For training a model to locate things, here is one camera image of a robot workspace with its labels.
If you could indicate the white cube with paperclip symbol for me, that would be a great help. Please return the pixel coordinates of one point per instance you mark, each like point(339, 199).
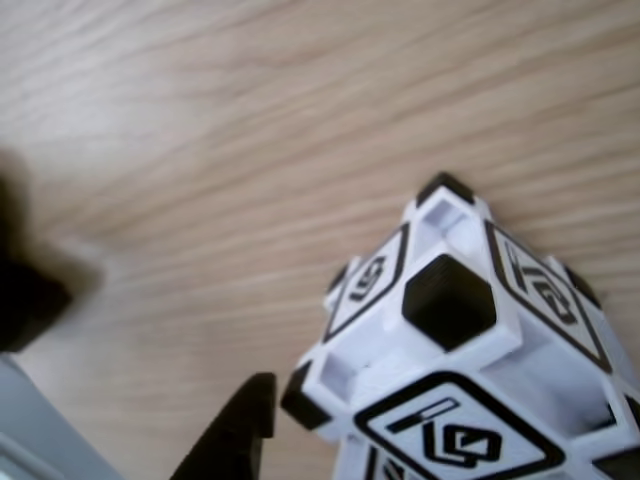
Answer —
point(440, 370)

